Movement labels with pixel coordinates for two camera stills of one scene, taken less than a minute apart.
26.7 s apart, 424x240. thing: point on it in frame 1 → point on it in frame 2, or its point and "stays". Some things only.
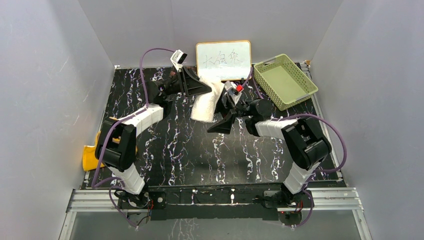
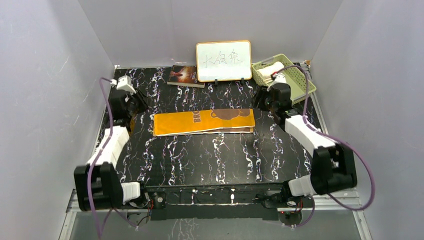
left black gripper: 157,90 → 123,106
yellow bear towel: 90,160 → 230,121
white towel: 203,107 → 268,70
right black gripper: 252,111 → 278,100
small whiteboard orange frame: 224,60 stays
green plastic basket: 284,81 stays
